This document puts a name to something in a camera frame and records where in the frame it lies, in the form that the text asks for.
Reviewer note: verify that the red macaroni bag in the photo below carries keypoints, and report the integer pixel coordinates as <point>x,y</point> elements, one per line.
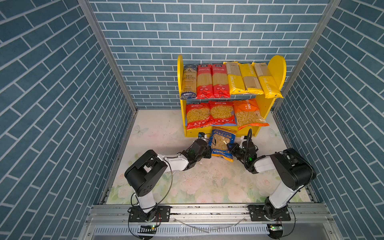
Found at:
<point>198,116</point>
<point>222,113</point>

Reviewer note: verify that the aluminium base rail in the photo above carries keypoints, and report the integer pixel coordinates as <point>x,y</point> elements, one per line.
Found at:
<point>302,221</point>

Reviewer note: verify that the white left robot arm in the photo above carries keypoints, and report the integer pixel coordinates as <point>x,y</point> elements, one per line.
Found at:
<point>144,173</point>

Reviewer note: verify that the yellow shelf unit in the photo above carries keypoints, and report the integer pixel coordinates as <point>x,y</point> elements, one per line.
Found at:
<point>277,67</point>

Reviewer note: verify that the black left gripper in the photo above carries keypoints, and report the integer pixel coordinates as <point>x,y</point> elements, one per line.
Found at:
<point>208,149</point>

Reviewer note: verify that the yellow spaghetti box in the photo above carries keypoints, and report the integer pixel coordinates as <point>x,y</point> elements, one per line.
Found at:
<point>236,83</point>
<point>267,81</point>
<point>250,79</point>

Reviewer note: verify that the aluminium corner post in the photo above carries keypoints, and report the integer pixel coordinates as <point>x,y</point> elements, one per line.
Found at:
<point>318,30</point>
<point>93,22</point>

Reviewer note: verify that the red macaroni bag front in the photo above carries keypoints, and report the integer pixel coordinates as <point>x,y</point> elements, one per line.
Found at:
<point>198,116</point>

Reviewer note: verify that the red macaroni bag back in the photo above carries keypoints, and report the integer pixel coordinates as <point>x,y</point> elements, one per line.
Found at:
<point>222,113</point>

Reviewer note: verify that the aluminium corner post right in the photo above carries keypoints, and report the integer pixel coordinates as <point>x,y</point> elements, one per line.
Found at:
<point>318,30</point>

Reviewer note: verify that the red spaghetti bag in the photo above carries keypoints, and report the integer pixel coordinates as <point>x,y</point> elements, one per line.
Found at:
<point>220,81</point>
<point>205,82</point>

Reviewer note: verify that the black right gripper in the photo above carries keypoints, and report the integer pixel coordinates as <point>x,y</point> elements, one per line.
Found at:
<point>235,146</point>

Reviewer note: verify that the blue elbow pasta bag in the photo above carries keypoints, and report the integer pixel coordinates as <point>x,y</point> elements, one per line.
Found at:
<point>219,139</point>

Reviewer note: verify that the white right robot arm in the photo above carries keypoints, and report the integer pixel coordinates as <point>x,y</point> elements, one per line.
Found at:
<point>294,171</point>

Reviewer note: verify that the orange pasta bag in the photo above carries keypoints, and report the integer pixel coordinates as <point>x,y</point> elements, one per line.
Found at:
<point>247,113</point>

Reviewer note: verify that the dark blue spaghetti bag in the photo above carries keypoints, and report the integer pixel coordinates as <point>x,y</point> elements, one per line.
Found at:
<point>189,82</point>

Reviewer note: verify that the aluminium corner post left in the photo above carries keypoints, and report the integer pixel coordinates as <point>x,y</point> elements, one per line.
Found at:
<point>93,22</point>

